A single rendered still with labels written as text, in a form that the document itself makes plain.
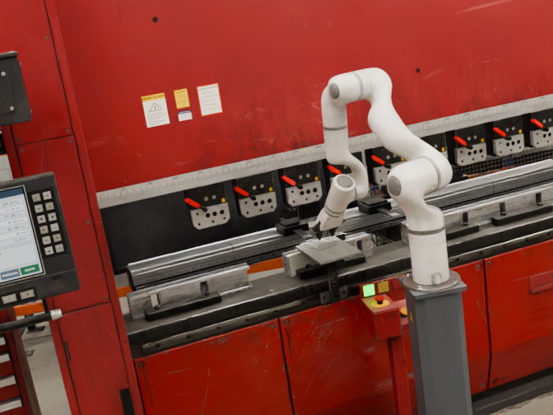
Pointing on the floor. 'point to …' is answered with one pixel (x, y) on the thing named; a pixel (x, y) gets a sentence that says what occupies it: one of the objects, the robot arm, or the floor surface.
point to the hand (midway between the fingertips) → (325, 233)
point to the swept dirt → (521, 404)
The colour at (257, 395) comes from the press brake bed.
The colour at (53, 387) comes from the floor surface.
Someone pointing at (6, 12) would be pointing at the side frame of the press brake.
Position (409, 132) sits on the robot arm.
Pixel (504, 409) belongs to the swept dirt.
